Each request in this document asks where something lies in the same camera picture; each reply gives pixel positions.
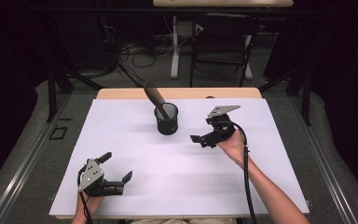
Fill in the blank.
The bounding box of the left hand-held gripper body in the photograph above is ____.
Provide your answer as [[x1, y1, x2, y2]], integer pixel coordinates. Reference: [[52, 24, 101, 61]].
[[77, 158, 126, 198]]

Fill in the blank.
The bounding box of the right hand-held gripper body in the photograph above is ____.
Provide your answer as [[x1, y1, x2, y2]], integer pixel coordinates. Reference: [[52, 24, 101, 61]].
[[199, 105, 241, 149]]

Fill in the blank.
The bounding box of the black mesh pen holder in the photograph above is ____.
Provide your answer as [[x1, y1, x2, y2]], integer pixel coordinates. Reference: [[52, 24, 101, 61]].
[[153, 102, 180, 136]]

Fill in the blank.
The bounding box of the black comb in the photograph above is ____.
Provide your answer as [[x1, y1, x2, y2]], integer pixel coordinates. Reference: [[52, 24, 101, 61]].
[[142, 78, 172, 121]]

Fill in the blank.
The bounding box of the person's left hand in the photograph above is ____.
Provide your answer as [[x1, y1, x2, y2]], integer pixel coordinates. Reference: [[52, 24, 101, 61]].
[[76, 186, 117, 218]]

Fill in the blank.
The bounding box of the person's right hand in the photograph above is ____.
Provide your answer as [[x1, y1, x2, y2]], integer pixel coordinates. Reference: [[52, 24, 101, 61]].
[[215, 128, 250, 167]]

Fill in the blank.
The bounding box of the white table cover board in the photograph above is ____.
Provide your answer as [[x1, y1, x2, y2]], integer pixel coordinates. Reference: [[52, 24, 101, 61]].
[[48, 98, 310, 217]]

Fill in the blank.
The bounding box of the white-legged wooden desk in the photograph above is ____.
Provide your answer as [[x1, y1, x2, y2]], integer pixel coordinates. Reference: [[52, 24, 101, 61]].
[[152, 0, 295, 79]]

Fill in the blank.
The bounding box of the black metal stand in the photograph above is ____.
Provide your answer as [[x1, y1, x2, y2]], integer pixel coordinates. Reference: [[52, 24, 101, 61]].
[[46, 59, 104, 123], [258, 65, 312, 127]]

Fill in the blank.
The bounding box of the black chair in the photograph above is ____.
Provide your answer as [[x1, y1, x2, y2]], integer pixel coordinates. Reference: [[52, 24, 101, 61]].
[[189, 12, 261, 89]]

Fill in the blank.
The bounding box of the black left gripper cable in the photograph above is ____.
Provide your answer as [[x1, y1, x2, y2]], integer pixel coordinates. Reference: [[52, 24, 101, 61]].
[[76, 166, 95, 224]]

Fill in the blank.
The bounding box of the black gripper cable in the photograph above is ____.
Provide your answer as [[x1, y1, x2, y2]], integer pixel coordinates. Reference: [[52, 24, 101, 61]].
[[227, 120, 259, 224], [76, 166, 95, 224]]

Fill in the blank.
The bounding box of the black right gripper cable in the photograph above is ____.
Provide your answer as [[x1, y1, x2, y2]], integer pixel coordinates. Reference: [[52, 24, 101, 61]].
[[227, 120, 259, 224]]

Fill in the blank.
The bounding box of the metal floor rail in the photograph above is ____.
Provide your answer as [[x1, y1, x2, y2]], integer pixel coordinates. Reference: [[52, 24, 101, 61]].
[[0, 92, 73, 224], [287, 94, 358, 224]]

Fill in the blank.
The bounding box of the tangle of floor cables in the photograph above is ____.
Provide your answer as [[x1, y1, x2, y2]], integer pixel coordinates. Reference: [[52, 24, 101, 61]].
[[101, 15, 175, 89]]

